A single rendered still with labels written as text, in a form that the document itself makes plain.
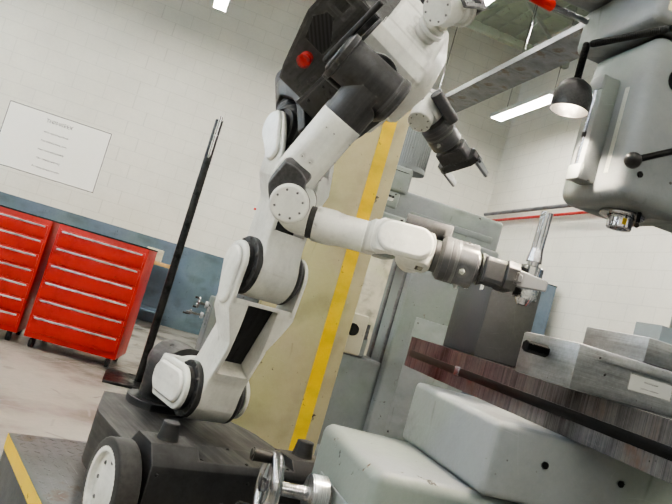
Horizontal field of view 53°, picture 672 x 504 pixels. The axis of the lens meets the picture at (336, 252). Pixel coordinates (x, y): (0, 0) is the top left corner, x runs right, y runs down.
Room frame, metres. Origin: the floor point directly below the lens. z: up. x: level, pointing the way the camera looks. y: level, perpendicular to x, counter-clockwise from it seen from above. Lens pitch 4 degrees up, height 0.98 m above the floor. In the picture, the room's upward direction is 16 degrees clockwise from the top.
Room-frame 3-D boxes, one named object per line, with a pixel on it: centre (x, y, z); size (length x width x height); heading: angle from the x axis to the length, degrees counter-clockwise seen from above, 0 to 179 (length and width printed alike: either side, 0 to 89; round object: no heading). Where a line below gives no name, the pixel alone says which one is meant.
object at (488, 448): (1.29, -0.52, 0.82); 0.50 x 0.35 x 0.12; 105
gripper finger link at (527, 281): (1.27, -0.37, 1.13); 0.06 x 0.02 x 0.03; 86
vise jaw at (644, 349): (1.11, -0.51, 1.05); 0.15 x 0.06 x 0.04; 16
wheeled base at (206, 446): (1.75, 0.22, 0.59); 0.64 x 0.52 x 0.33; 34
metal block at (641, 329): (1.12, -0.56, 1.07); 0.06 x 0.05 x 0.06; 16
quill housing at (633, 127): (1.29, -0.52, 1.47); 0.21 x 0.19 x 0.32; 15
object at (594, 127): (1.26, -0.41, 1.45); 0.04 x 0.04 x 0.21; 15
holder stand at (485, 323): (1.64, -0.41, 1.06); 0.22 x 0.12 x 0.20; 9
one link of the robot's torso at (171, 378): (1.77, 0.24, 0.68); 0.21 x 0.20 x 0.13; 34
